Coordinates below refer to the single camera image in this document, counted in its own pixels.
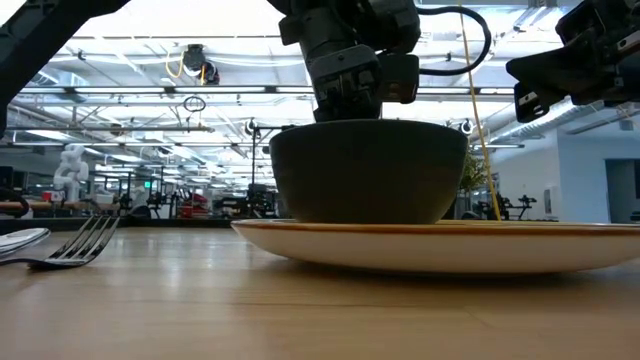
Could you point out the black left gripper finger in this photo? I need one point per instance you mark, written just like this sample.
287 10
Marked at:
350 97

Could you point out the potted green plant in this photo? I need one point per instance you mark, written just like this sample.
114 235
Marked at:
475 175

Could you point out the small ceiling reel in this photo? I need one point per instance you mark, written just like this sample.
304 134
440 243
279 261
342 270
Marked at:
466 126
251 127

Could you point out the black table edge rail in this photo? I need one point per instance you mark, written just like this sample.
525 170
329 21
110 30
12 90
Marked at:
150 223

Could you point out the dark grey bowl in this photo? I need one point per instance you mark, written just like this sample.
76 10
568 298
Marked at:
370 175

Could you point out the wooden background table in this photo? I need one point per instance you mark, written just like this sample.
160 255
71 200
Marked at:
75 206

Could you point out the small red box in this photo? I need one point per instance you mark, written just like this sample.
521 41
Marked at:
47 196

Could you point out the grey ceiling pipe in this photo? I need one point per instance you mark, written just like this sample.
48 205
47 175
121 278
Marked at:
100 129

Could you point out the black machine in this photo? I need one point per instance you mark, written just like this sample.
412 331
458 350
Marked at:
505 205
255 200

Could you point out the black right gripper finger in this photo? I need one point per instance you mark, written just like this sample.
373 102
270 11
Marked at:
531 102
585 75

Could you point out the red tool cart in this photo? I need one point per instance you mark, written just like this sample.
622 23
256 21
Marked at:
192 205

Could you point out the yellow plate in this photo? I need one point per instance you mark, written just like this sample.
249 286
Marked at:
425 250

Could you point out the ceiling light rail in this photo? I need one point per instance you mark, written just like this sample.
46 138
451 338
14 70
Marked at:
225 90

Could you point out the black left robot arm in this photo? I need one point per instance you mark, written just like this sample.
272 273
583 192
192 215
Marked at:
40 45

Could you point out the white robot figure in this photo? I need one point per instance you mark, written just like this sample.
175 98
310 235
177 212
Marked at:
70 172

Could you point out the silver fork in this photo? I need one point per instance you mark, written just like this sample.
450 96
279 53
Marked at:
75 252

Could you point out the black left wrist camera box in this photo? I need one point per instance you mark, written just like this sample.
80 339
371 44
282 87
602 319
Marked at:
400 77

